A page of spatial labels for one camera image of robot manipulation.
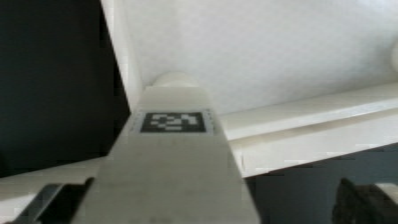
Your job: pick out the white desk top tray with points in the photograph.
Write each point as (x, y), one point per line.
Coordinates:
(293, 58)

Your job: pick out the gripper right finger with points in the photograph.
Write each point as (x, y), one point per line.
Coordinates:
(366, 203)

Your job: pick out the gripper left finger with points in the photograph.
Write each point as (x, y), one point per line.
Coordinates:
(55, 203)

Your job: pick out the white L-shaped obstacle fence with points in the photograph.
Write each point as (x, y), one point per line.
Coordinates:
(19, 186)

